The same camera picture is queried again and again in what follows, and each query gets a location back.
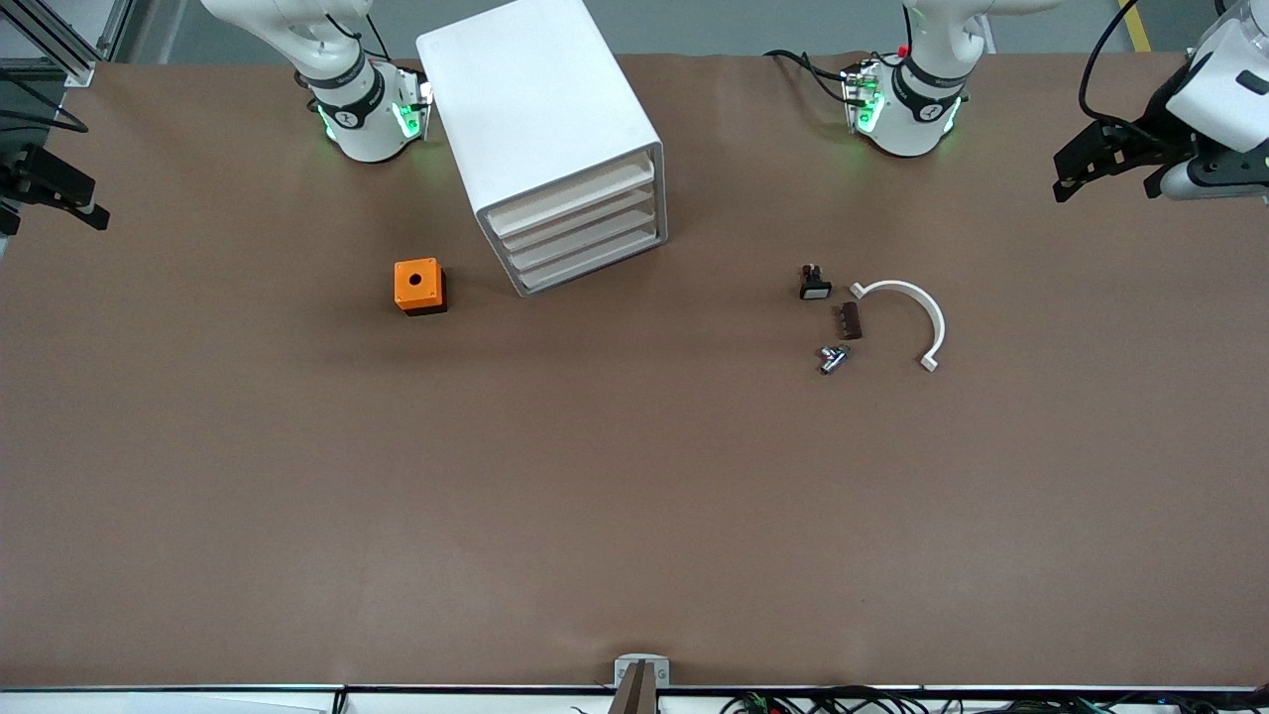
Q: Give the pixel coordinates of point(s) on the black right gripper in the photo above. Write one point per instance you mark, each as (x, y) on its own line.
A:
(22, 173)

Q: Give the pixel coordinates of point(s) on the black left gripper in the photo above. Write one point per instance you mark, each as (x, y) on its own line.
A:
(1150, 135)

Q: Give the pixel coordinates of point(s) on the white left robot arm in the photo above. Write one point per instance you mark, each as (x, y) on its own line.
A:
(912, 119)

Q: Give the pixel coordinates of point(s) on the orange button box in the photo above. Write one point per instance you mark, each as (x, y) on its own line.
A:
(428, 290)

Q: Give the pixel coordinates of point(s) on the white drawer cabinet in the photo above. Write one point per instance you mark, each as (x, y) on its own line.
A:
(535, 89)

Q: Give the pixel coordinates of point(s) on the dark brown cylinder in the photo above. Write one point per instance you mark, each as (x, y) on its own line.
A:
(848, 320)

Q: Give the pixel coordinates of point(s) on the chrome metal fitting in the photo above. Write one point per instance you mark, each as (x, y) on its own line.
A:
(833, 359)

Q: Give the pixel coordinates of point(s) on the white square push button switch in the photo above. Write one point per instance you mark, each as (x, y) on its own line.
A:
(815, 290)

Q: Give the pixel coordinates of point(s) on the grey metal table bracket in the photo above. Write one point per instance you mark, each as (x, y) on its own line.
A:
(641, 672)

